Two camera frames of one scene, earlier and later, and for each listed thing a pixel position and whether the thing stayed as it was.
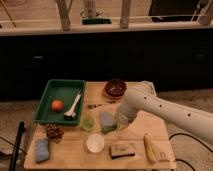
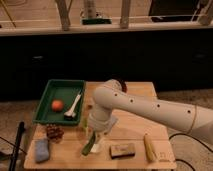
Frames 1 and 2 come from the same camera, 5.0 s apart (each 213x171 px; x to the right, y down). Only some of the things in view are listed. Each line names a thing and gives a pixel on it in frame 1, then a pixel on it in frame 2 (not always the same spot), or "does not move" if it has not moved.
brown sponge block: x=120 y=151 does not move
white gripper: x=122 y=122 to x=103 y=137
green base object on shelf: x=96 y=21 does not move
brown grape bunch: x=55 y=131 does not move
